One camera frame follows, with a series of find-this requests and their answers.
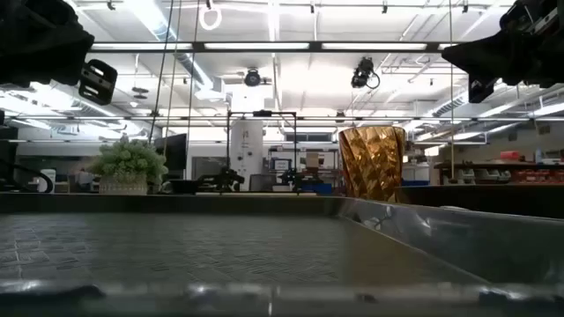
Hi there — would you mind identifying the white cylindrical tank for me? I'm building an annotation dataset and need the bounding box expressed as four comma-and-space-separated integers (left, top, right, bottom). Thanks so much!
228, 119, 264, 191

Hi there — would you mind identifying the storage shelf with bins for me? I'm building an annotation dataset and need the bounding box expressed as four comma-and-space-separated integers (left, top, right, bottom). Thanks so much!
434, 149, 564, 186

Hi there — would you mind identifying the white container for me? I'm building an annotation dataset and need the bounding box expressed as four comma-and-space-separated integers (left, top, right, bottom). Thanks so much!
37, 168, 57, 194

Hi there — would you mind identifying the blue bin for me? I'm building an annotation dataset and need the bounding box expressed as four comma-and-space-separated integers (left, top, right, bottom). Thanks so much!
301, 182, 334, 196

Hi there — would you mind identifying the black computer monitor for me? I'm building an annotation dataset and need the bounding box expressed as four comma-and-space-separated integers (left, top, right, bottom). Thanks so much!
153, 133, 189, 182

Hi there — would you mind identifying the background robot station frame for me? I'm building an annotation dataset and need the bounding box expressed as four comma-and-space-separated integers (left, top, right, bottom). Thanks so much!
226, 109, 299, 195

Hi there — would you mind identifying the black overhead camera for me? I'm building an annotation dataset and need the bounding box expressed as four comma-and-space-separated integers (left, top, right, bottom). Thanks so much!
351, 55, 381, 90

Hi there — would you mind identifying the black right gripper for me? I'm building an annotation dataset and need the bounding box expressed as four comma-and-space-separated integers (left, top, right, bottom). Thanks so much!
442, 0, 564, 105

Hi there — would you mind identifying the long black cable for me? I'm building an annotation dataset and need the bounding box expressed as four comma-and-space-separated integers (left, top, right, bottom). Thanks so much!
148, 0, 176, 143

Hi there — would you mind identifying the amber faceted cup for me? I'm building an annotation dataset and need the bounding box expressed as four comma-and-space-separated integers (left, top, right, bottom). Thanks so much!
338, 125, 407, 203

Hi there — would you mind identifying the green potted plant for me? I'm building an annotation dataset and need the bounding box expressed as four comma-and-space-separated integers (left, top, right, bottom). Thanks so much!
89, 135, 169, 196

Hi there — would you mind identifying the round black ceiling camera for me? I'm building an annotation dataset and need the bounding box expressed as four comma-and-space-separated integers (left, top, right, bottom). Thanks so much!
243, 68, 263, 88

